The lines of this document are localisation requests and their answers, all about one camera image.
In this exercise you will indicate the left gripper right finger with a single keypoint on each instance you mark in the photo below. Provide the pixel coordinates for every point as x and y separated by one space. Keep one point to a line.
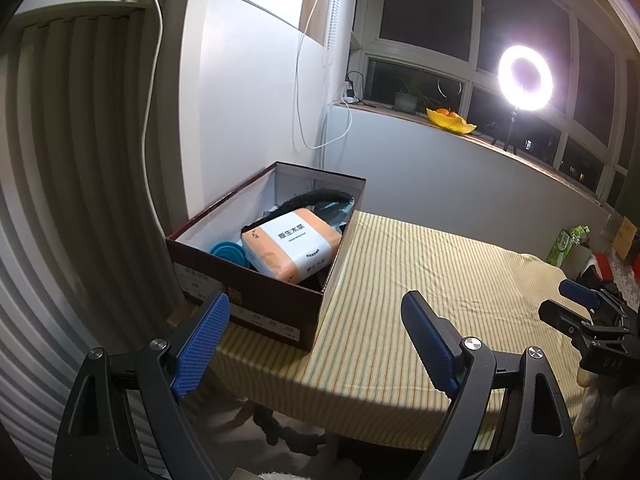
506 418

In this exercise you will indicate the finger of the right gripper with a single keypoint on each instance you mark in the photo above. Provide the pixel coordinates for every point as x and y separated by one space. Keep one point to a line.
600 303
572 324

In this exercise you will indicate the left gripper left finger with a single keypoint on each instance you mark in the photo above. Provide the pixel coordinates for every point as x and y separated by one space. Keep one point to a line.
97 438

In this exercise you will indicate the teal silicone funnel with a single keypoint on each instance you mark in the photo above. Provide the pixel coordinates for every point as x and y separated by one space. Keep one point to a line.
231 252

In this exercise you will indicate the orange white tissue pack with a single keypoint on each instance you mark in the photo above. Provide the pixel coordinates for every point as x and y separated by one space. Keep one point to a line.
292 247

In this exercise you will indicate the gloved right hand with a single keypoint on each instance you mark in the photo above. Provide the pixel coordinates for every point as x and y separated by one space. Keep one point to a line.
609 417

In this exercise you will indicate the pile of clothes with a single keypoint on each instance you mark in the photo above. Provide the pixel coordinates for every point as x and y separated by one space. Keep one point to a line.
597 273

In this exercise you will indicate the green white paper bag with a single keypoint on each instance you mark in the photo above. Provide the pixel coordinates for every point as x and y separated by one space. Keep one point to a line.
565 242

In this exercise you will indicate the brown cardboard box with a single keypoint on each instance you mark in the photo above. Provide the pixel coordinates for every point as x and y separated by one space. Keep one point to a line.
627 236

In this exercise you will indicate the white radiator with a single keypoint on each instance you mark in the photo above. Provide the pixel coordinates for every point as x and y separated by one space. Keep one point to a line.
90 186

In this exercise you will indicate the yellow fruit bowl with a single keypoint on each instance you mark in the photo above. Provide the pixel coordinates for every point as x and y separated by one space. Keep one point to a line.
450 121

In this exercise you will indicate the dark red cardboard box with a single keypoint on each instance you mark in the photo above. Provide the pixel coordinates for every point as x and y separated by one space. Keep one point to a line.
290 313

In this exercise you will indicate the potted plant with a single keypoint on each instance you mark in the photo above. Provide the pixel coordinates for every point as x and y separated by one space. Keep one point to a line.
409 98

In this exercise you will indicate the ring light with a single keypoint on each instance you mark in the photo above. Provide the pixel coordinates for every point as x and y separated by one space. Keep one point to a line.
525 78

